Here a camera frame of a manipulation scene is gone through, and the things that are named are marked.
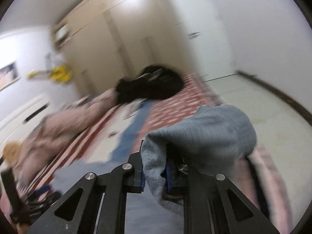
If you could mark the striped dotted bed blanket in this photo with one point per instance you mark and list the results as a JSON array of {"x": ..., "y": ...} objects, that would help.
[{"x": 123, "y": 128}]

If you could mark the orange plush toy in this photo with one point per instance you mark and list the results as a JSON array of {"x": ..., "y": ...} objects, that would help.
[{"x": 11, "y": 152}]

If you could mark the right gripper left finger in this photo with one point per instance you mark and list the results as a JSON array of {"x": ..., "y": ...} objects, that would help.
[{"x": 96, "y": 203}]

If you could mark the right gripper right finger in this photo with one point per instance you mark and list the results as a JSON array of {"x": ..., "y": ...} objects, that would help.
[{"x": 213, "y": 204}]

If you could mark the pink ribbed duvet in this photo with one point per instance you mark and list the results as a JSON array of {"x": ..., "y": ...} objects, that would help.
[{"x": 56, "y": 132}]

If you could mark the black tracker camera box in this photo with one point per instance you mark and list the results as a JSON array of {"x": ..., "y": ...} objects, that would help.
[{"x": 11, "y": 191}]

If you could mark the white bed headboard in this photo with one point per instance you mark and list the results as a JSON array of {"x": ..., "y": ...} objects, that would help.
[{"x": 17, "y": 125}]

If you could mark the yellow ukulele on wall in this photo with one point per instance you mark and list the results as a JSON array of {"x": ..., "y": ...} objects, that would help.
[{"x": 61, "y": 74}]

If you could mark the grey-blue fleece pants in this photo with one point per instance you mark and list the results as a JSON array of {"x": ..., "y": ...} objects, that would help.
[{"x": 211, "y": 141}]

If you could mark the white bedroom door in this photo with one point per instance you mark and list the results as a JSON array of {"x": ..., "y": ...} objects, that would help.
[{"x": 207, "y": 37}]

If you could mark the framed portrait photo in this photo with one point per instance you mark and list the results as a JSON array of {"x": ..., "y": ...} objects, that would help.
[{"x": 8, "y": 75}]

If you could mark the black clothes pile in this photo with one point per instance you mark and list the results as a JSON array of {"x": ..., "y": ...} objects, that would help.
[{"x": 155, "y": 82}]

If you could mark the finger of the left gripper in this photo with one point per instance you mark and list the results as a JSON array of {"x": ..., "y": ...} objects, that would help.
[{"x": 41, "y": 190}]

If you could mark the beige wooden wardrobe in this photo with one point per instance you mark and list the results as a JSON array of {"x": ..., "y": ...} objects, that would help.
[{"x": 105, "y": 40}]

